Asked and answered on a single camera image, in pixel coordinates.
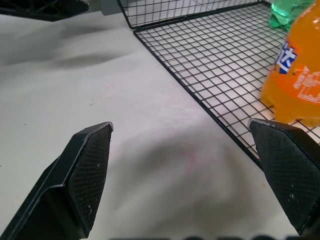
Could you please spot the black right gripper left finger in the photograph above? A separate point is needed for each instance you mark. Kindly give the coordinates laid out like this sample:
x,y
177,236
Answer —
x,y
75,180

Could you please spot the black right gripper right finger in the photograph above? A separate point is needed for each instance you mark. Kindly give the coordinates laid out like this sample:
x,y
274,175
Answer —
x,y
290,170

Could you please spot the orange soda bottle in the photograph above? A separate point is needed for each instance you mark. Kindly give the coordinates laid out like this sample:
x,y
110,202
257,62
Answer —
x,y
295,75

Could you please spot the green soda bottle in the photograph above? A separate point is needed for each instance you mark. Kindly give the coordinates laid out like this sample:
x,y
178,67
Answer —
x,y
282,15

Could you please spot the black object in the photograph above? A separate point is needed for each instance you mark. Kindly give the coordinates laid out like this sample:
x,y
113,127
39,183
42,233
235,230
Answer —
x,y
42,10

